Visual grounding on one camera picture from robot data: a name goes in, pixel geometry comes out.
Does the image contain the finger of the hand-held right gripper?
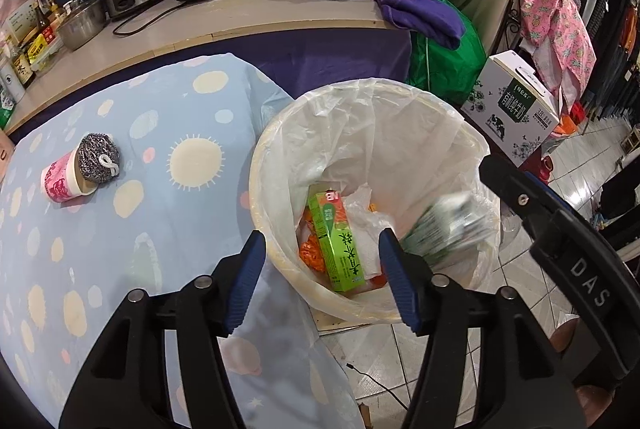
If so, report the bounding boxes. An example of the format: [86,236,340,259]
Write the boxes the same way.
[477,154,570,243]

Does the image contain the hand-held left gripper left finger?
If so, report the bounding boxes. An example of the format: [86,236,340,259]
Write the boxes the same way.
[59,230,267,429]

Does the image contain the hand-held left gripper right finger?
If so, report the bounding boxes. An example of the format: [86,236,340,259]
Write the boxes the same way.
[378,229,586,429]

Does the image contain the white paper towel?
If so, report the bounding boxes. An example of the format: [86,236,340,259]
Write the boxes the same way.
[345,189,396,282]

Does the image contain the green drink carton white cap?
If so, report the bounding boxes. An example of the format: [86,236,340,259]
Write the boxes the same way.
[402,192,493,267]

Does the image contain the long green cardboard box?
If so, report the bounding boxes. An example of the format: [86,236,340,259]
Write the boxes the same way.
[306,190,367,293]

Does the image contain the cream trash bin white liner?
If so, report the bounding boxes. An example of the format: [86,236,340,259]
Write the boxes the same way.
[248,79,503,327]

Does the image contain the person's right hand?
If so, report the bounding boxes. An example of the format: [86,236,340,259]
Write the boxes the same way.
[550,320,623,429]

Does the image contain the wooden board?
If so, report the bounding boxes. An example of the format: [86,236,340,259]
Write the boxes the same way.
[312,308,401,336]

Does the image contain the white green printed carton box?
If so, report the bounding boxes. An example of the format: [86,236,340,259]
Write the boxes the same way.
[461,50,560,167]

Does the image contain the light blue spotted blanket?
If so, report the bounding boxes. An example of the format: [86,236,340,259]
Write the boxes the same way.
[0,53,366,429]

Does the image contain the green plastic bag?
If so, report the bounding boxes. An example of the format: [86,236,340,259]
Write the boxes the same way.
[395,0,488,105]

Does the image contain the pink pineapple print garment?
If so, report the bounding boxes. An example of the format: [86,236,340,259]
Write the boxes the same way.
[520,0,598,105]

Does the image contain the hanging dark clothes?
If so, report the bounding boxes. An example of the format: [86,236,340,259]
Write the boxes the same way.
[570,0,640,110]

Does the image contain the steel wool scrubber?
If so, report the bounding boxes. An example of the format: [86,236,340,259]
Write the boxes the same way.
[76,132,121,183]

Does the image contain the purple cloth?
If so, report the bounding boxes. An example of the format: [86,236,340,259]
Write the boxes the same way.
[375,0,466,51]

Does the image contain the pink paper cup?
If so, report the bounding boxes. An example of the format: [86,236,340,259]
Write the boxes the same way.
[41,146,98,203]

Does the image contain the steel pot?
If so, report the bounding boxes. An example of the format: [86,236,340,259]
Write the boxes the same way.
[57,0,108,51]

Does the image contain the white seasoning bottle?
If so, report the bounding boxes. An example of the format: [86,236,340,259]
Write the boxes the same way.
[0,59,26,102]

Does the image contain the dark sauce bottle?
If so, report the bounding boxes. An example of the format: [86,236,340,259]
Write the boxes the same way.
[10,44,37,88]

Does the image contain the yellow seasoning packet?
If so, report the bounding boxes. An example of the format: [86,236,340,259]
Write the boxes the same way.
[27,34,55,66]

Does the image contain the thin black floor cable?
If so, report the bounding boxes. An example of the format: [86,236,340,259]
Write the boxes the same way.
[345,361,411,410]

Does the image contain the black power cable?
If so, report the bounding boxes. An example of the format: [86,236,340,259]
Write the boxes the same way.
[112,0,177,35]

